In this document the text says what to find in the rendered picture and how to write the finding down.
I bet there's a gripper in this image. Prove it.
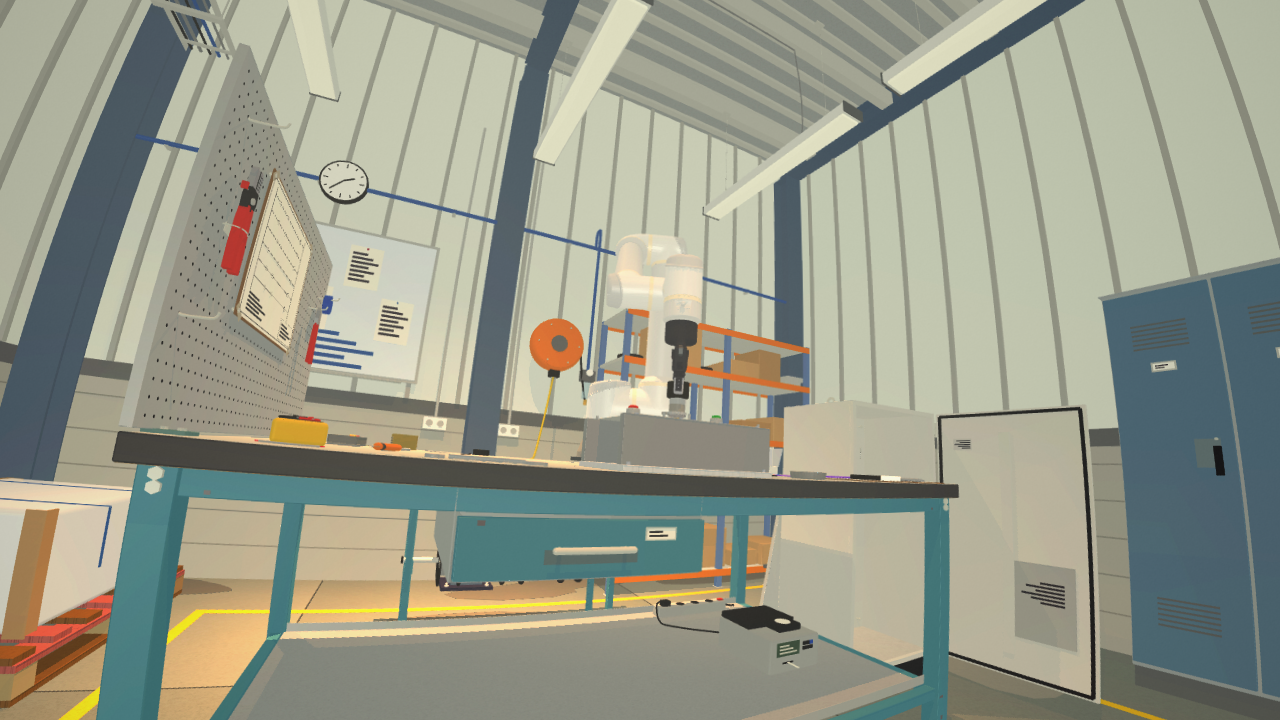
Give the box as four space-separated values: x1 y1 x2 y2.
664 319 699 420

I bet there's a black flat box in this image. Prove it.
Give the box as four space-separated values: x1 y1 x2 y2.
721 604 800 634

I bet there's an orange and blue shelf unit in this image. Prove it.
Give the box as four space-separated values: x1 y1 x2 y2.
596 307 812 586

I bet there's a white box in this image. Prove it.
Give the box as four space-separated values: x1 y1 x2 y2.
783 400 940 482

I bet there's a teal workbench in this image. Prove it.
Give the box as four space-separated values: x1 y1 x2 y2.
96 430 960 720

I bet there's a teal drawer unit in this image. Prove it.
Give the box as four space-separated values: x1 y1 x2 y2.
434 512 707 587

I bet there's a white ceiling light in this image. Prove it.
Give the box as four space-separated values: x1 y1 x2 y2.
287 0 342 102
702 102 864 222
881 0 1063 97
532 0 654 167

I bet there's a grey control box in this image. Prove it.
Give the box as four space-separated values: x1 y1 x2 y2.
767 627 820 674

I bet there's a white notice board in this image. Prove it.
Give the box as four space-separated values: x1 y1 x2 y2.
303 221 442 386

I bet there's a white cabinet with open door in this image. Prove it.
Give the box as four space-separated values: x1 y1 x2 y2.
760 405 1102 703

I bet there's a yellow meter box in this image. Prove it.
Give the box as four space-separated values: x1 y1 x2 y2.
269 414 331 448

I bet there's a brown clipboard with paper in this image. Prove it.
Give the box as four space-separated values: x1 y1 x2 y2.
234 169 317 354

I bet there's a red fire extinguisher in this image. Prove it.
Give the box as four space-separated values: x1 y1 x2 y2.
221 179 262 277

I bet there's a grey pegboard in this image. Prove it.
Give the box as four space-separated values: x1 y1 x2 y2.
119 44 334 437

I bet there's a blue locker unit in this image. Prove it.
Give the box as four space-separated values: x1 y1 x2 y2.
1099 260 1280 703

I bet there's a white crate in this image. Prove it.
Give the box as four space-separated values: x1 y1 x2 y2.
0 477 137 643

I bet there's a red wooden pallet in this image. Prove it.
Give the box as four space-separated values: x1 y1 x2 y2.
0 564 187 703

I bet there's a grey selector switch box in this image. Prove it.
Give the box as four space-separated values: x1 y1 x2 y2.
582 412 772 474

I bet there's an orange hose reel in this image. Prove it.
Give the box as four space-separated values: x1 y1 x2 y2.
528 317 588 463

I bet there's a black cable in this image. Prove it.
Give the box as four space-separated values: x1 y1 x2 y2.
654 597 725 635

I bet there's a blue wall pipe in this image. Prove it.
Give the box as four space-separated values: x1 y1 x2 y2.
134 134 783 303

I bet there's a round wall clock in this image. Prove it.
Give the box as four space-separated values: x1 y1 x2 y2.
318 160 371 206

